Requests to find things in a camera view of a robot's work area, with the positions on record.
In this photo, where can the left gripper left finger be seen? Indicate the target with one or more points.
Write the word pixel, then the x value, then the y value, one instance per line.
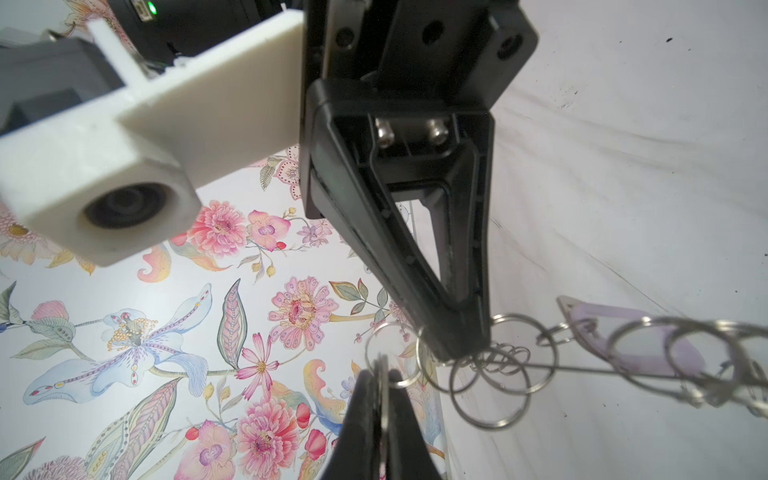
pixel 356 455

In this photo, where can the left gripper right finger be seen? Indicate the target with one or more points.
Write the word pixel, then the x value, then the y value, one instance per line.
pixel 407 456

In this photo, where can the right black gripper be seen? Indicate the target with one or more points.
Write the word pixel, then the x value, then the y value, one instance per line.
pixel 404 178

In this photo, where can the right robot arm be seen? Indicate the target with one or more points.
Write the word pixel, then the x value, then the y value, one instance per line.
pixel 165 30

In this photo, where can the lilac key head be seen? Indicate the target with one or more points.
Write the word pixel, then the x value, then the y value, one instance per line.
pixel 640 351

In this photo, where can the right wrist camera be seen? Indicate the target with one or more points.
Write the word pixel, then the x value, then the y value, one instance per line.
pixel 220 111

